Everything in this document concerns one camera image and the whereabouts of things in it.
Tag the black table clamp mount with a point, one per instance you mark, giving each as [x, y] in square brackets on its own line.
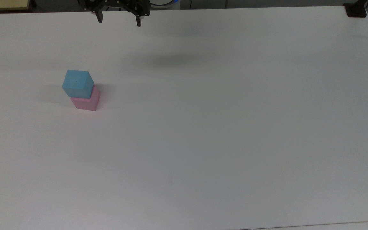
[356, 9]

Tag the pink foam cube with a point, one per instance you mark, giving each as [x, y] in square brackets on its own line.
[88, 101]

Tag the yellow wooden board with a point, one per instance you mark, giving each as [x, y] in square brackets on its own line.
[3, 4]

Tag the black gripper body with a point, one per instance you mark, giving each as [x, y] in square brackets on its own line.
[120, 3]

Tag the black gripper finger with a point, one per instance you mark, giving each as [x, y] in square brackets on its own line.
[99, 16]
[138, 20]

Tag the blue foam cube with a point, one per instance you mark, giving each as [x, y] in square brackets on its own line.
[77, 83]

